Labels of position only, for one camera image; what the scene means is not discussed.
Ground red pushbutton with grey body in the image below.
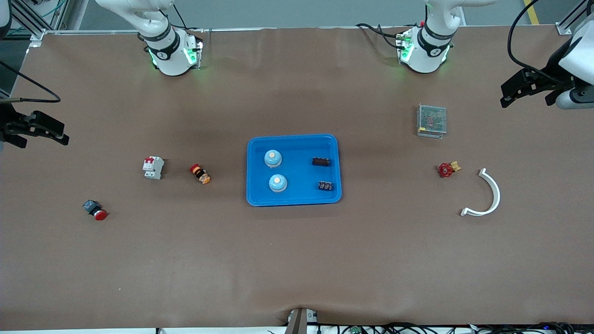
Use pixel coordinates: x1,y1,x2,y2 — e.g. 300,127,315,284
83,199,109,221

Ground metal mesh power supply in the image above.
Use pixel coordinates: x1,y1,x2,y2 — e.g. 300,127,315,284
416,103,447,139

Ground white red circuit breaker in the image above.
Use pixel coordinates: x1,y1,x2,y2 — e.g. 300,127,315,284
142,156,165,180

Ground white curved plastic piece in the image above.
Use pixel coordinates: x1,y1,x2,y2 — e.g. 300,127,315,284
459,167,501,217

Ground orange red emergency button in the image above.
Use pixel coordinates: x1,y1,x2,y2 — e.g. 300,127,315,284
189,163,212,185

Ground blue plastic tray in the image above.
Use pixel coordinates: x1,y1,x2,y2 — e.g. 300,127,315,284
246,134,342,207

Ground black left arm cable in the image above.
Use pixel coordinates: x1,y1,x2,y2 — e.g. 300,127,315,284
507,0,590,85

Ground aluminium frame post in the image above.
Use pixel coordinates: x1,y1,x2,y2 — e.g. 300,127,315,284
556,0,594,36
9,0,48,48

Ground green cable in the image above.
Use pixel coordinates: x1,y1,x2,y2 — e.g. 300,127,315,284
36,0,69,17

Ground black left base cables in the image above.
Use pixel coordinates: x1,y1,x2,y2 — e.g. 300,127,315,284
356,23,405,50

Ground black right base cable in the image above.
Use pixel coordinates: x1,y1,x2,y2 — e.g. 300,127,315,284
158,0,205,34

